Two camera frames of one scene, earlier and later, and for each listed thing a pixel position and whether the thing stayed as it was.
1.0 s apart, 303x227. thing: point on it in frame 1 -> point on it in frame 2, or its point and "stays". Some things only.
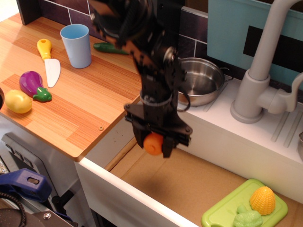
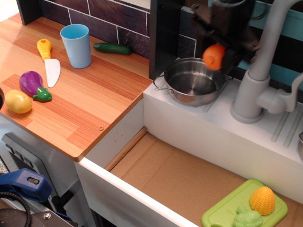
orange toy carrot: [153, 143] -> [212, 56]
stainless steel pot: [204, 81] stays
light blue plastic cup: [76, 40] stays
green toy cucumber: [109, 47] stays
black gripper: [159, 115] -> [231, 26]
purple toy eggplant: [31, 82] stays
